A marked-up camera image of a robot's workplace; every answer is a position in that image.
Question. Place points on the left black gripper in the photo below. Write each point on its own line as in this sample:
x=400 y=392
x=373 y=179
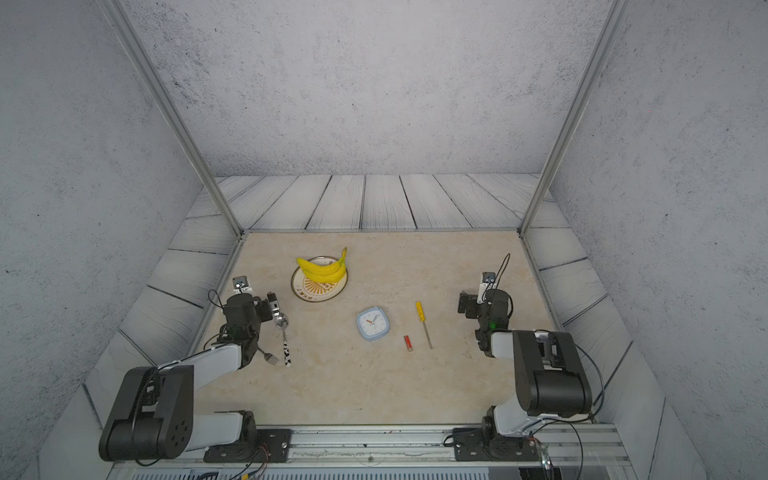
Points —
x=266 y=313

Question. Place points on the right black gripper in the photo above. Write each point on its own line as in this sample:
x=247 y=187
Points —
x=466 y=299

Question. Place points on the yellow handled screwdriver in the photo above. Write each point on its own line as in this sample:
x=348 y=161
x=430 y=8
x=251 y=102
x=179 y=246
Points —
x=422 y=319

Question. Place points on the light blue alarm clock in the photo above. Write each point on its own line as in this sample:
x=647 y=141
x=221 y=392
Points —
x=373 y=324

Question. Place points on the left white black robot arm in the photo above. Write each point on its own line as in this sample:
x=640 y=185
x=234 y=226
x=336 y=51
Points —
x=153 y=416

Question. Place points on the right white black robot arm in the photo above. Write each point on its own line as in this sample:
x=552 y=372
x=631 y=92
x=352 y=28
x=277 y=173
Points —
x=549 y=378

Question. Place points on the round patterned plate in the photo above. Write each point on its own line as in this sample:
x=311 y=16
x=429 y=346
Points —
x=312 y=292

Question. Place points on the metal fork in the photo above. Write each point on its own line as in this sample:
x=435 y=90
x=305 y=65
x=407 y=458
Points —
x=270 y=358

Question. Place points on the yellow banana bunch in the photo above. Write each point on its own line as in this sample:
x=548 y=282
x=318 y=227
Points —
x=326 y=274

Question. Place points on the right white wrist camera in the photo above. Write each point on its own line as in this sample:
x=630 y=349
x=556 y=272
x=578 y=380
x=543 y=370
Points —
x=488 y=282

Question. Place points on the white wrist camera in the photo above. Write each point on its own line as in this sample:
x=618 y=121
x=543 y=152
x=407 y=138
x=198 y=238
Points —
x=241 y=285
x=488 y=282

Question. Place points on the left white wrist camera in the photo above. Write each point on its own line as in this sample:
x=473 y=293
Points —
x=241 y=285

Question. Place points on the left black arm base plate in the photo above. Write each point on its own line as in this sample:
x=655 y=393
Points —
x=257 y=446

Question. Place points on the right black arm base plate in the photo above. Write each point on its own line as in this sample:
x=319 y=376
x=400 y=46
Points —
x=483 y=444

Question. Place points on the aluminium front rail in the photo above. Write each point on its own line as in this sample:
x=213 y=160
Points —
x=567 y=451

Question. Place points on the right aluminium frame post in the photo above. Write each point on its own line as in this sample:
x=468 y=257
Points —
x=595 y=65

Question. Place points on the aluminium frame post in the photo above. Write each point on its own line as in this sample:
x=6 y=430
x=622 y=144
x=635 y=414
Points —
x=130 y=42
x=595 y=65

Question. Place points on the left aluminium frame post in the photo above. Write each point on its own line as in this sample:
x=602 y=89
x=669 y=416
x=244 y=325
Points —
x=130 y=42

